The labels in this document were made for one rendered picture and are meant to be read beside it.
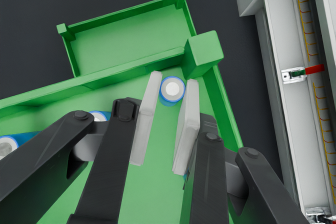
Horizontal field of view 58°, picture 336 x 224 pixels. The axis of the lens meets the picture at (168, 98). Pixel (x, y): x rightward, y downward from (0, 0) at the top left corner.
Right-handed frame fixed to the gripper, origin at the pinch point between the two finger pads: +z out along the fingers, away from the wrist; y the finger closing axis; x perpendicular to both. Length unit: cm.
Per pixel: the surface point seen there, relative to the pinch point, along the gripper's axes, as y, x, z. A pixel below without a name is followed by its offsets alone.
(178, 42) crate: 0, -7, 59
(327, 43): 20.4, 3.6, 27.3
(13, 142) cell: -9.4, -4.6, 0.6
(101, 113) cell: -4.3, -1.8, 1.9
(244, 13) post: 15, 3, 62
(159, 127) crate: -0.2, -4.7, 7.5
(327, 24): 19.0, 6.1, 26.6
